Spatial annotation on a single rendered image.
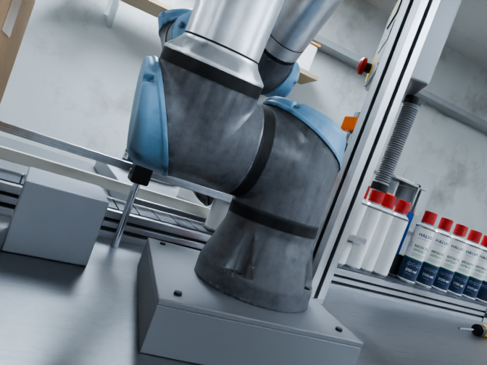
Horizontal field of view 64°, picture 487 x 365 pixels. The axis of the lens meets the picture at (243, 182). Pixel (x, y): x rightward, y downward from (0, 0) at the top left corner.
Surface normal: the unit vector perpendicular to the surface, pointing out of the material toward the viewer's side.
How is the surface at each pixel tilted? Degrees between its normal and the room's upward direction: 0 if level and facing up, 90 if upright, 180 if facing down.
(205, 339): 90
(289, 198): 89
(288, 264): 71
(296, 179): 96
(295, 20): 131
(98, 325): 0
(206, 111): 101
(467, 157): 90
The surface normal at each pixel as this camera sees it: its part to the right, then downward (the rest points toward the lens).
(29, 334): 0.35, -0.94
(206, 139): 0.28, 0.35
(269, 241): 0.07, -0.27
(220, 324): 0.26, 0.15
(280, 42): -0.38, 0.59
